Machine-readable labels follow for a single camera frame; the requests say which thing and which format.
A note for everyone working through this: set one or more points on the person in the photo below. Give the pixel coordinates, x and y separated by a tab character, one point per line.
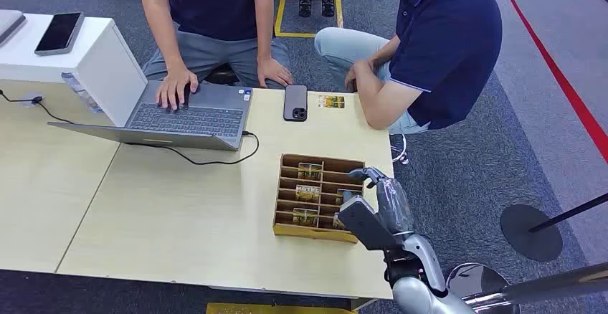
446	41
209	3

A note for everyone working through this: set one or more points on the chrome chair base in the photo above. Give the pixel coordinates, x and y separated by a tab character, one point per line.
400	159

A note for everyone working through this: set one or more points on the red floor tape line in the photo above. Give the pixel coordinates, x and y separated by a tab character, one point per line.
582	112

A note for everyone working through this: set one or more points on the black stanchion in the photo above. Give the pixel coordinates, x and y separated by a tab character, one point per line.
527	233

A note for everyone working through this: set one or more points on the wooden slotted card box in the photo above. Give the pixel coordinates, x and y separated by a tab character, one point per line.
285	228

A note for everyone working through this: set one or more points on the black stool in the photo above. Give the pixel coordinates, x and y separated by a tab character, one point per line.
223	75

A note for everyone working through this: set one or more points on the chrome stanchion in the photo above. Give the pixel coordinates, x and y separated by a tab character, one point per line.
560	283

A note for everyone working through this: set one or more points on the yellow floor board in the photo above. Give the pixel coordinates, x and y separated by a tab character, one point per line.
266	309

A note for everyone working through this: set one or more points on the black screen silver smartphone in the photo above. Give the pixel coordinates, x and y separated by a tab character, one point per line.
59	32

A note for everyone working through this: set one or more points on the yellow floor tape square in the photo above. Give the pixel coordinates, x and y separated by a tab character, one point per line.
294	34

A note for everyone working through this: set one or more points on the grey closed tablet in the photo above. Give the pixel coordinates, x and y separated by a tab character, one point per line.
7	22

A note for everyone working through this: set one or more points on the dark smartphone with triple camera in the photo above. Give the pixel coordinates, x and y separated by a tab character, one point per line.
295	100

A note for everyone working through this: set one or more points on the dark grey wrist camera box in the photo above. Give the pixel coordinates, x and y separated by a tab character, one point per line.
366	224

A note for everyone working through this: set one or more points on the grey laptop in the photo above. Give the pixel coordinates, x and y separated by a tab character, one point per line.
190	122

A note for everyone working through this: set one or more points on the white cabinet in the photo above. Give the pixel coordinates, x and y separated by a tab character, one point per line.
114	79

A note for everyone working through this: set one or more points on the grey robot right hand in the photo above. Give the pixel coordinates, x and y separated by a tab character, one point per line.
394	207

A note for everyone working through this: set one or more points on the person's right hand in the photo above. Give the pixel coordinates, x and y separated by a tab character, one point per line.
175	86

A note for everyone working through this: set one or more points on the person's left hand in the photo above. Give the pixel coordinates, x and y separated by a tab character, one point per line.
273	72
357	73

